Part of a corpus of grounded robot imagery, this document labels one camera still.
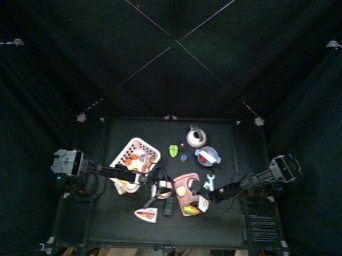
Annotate orange and green toy fruit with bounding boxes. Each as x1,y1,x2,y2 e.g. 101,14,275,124
183,205,201,217

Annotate white toy cup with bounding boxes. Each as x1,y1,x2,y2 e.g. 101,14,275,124
157,180,175,200

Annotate pink plastic tray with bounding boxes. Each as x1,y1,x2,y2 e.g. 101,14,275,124
171,172,203,218

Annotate light blue toy wrench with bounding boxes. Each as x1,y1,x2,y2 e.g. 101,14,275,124
201,173,217,192

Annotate white cream flat toy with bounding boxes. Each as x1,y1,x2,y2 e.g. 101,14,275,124
109,177,141,196

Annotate green leaf shaped toy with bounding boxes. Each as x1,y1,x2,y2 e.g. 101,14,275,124
168,143,180,159

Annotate white plastic basket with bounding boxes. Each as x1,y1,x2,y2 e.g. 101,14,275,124
109,137,163,175

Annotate grey toy pot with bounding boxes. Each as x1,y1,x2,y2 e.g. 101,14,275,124
193,145,223,168

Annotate white text label sticker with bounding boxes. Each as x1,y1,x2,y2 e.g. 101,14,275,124
247,214,273,243

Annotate black handled utensil in pot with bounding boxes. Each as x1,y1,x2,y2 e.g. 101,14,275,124
199,150,221,166

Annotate thin white frame cord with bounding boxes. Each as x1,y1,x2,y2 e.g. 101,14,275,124
80,0,236,116
122,0,261,118

